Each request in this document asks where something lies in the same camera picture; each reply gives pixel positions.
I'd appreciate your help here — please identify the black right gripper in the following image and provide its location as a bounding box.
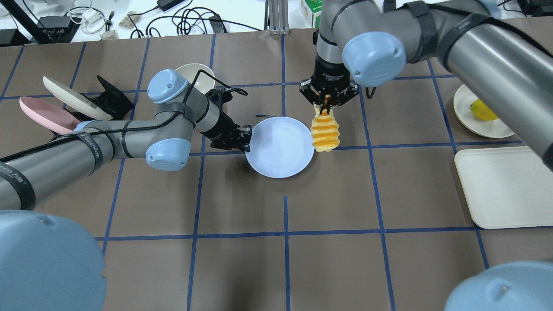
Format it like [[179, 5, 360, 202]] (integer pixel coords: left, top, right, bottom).
[[299, 58, 359, 114]]

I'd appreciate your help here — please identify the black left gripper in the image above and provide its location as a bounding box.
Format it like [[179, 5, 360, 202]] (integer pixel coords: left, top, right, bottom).
[[210, 114, 252, 153]]

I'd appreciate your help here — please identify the light blue plate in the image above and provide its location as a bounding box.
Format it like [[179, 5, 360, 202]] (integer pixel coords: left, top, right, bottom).
[[245, 116, 315, 179]]

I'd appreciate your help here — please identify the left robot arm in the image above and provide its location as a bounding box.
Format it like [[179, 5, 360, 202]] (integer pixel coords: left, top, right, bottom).
[[0, 69, 251, 311]]

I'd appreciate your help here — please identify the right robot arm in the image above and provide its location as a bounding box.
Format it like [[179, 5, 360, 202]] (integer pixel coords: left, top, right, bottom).
[[300, 0, 553, 168]]

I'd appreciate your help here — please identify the cream plate under lemon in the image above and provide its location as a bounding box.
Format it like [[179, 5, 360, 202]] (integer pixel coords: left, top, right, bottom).
[[454, 85, 514, 138]]

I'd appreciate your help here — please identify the black plate rack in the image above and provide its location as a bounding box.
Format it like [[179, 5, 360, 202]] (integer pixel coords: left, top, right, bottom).
[[73, 76, 134, 132]]

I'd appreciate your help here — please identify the cream plate in rack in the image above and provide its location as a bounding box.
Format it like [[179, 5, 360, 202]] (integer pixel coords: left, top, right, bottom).
[[43, 76, 113, 121]]

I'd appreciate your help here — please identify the pink plate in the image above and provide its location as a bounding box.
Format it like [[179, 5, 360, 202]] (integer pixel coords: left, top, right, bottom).
[[19, 96, 81, 135]]

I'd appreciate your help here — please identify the white bowl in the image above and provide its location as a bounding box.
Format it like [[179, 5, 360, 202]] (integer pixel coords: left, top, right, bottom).
[[175, 63, 216, 95]]

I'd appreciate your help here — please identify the green white box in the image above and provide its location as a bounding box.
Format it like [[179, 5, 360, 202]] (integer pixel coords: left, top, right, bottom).
[[299, 0, 323, 28]]

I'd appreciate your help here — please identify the yellow lemon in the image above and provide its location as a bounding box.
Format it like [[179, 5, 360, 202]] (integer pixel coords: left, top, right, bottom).
[[469, 99, 499, 121]]

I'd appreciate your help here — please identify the black power adapter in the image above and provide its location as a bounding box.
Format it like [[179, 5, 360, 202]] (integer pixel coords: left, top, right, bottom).
[[156, 0, 183, 12]]

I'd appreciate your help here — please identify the white rectangular tray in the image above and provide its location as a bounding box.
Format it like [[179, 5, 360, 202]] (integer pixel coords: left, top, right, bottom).
[[454, 147, 553, 229]]

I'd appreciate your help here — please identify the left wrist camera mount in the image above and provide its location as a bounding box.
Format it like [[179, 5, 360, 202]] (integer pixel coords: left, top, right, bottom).
[[192, 69, 248, 110]]

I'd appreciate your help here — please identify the aluminium frame post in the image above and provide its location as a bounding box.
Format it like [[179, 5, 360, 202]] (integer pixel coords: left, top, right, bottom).
[[264, 0, 289, 35]]

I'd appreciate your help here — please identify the black cables bundle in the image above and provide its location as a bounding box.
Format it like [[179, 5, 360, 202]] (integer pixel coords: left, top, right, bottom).
[[127, 0, 264, 38]]

